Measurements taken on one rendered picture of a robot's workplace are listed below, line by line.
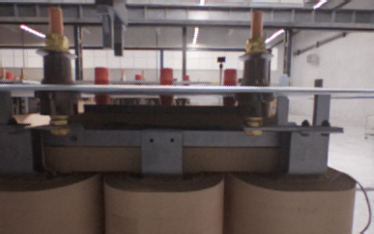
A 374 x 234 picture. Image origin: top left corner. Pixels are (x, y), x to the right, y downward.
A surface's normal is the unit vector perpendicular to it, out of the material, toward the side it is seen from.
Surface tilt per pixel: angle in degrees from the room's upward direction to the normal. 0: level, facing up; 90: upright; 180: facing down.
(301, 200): 90
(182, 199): 90
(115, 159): 90
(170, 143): 90
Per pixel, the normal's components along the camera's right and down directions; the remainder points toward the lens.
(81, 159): 0.02, 0.08
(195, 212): 0.26, 0.08
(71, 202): 0.75, 0.06
